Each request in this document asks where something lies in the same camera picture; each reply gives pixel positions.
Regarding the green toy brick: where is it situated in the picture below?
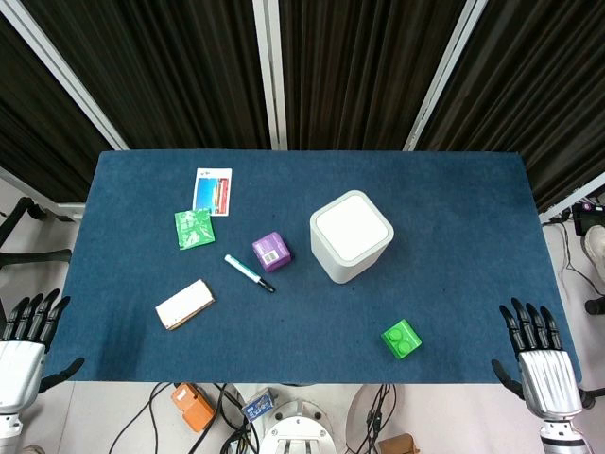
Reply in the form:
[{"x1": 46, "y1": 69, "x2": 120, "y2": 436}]
[{"x1": 380, "y1": 319, "x2": 423, "y2": 361}]

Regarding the orange device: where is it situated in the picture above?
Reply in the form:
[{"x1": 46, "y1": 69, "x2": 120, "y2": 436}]
[{"x1": 170, "y1": 382, "x2": 216, "y2": 433}]

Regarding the purple small box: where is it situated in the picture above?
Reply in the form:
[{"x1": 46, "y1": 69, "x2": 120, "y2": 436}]
[{"x1": 251, "y1": 231, "x2": 292, "y2": 274}]

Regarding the white lidded bin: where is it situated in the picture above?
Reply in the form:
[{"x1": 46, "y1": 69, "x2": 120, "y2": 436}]
[{"x1": 309, "y1": 189, "x2": 395, "y2": 285}]

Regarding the white green marker pen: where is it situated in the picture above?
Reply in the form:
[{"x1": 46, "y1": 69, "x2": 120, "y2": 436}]
[{"x1": 223, "y1": 253, "x2": 276, "y2": 294}]

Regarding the brown cardboard box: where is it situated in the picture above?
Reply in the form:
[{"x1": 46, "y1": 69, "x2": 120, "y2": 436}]
[{"x1": 377, "y1": 433, "x2": 421, "y2": 454}]

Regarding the colourful picture card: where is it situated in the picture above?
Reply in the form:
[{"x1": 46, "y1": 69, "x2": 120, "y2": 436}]
[{"x1": 191, "y1": 167, "x2": 234, "y2": 218}]

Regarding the black floor cable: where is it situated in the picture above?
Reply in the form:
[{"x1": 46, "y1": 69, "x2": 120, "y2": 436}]
[{"x1": 107, "y1": 381, "x2": 172, "y2": 454}]

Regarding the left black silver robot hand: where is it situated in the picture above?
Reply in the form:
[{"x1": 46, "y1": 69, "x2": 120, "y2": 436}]
[{"x1": 0, "y1": 288, "x2": 85, "y2": 415}]

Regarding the white round disc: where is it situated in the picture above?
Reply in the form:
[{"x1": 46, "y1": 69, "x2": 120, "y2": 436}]
[{"x1": 345, "y1": 383, "x2": 393, "y2": 454}]

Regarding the black chair base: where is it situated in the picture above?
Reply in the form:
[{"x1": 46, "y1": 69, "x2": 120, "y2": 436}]
[{"x1": 0, "y1": 197, "x2": 73, "y2": 271}]

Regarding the black electronic device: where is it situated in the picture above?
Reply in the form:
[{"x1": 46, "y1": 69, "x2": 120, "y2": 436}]
[{"x1": 570, "y1": 201, "x2": 605, "y2": 237}]

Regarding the white frame post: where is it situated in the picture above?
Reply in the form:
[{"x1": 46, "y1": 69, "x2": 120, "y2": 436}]
[
  {"x1": 0, "y1": 0, "x2": 130, "y2": 151},
  {"x1": 402, "y1": 0, "x2": 489, "y2": 152},
  {"x1": 251, "y1": 0, "x2": 288, "y2": 151}
]

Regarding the white topped wooden block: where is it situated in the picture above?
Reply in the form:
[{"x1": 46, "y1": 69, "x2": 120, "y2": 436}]
[{"x1": 154, "y1": 278, "x2": 216, "y2": 332}]

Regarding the blue table cloth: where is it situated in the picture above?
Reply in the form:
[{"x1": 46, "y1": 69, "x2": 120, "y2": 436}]
[{"x1": 44, "y1": 149, "x2": 583, "y2": 385}]

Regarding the green sachet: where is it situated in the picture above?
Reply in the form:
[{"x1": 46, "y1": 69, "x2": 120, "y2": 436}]
[{"x1": 174, "y1": 208, "x2": 216, "y2": 250}]

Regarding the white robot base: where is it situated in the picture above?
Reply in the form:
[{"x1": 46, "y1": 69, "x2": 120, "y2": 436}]
[{"x1": 259, "y1": 398, "x2": 337, "y2": 454}]

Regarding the black curtain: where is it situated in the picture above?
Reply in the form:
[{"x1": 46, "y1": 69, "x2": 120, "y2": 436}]
[
  {"x1": 277, "y1": 0, "x2": 469, "y2": 151},
  {"x1": 0, "y1": 13, "x2": 111, "y2": 202},
  {"x1": 21, "y1": 0, "x2": 276, "y2": 151},
  {"x1": 417, "y1": 0, "x2": 605, "y2": 213}
]

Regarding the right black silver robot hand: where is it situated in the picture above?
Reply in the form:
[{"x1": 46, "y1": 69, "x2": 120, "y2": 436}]
[{"x1": 491, "y1": 296, "x2": 585, "y2": 420}]

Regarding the blue circuit board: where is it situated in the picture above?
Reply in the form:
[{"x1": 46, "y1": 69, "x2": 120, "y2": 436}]
[{"x1": 241, "y1": 388, "x2": 276, "y2": 423}]

